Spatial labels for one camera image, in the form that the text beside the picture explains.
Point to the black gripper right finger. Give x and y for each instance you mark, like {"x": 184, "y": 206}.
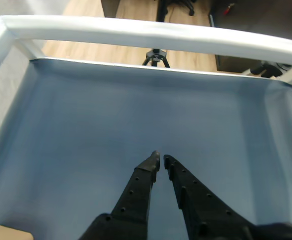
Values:
{"x": 200, "y": 210}

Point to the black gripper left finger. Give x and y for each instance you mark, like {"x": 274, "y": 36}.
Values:
{"x": 135, "y": 200}

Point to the tan box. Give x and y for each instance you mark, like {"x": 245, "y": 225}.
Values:
{"x": 6, "y": 233}

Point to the black tripod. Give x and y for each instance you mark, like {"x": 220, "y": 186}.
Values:
{"x": 155, "y": 56}

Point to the black clamp device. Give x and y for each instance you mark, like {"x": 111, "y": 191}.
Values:
{"x": 268, "y": 68}

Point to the dark cabinet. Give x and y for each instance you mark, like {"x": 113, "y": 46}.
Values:
{"x": 110, "y": 7}

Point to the black office chair base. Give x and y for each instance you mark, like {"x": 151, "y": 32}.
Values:
{"x": 185, "y": 5}

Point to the dark desk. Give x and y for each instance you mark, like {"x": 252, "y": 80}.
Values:
{"x": 260, "y": 17}

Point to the small red object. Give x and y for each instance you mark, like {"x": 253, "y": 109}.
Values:
{"x": 229, "y": 8}

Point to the white tube frame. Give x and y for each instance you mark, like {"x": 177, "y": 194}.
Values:
{"x": 135, "y": 32}

